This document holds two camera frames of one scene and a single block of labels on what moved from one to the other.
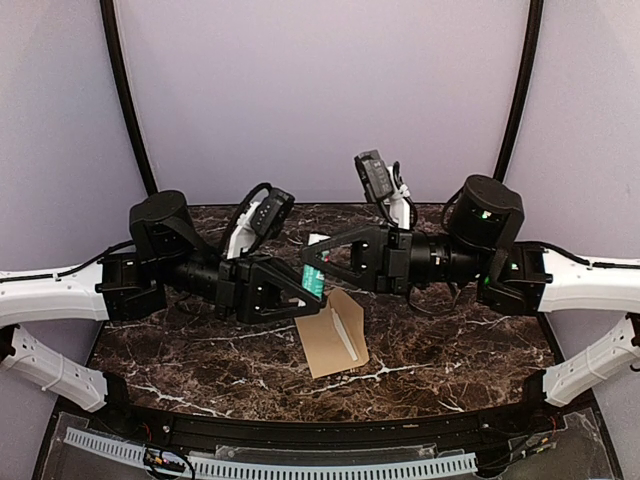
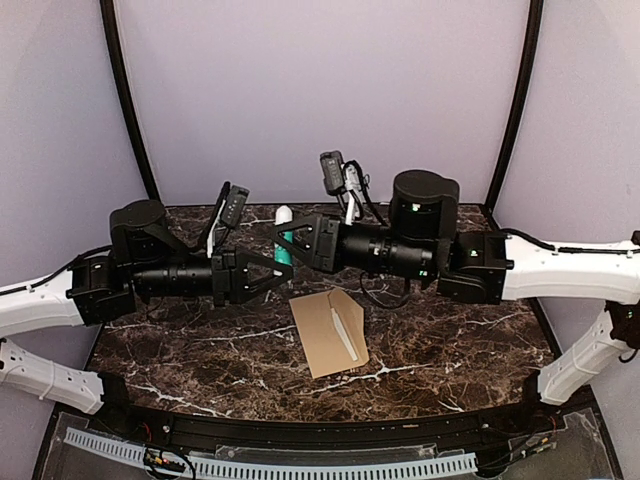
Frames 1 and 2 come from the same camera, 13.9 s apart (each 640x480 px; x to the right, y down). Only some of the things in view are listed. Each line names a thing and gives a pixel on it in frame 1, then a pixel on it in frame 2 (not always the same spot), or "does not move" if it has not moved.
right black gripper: x=394 y=251 -> x=326 y=232
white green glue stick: x=313 y=279 -> x=283 y=254
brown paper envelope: x=324 y=342 does not move
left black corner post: x=125 y=90 does not move
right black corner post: x=536 y=15 does not move
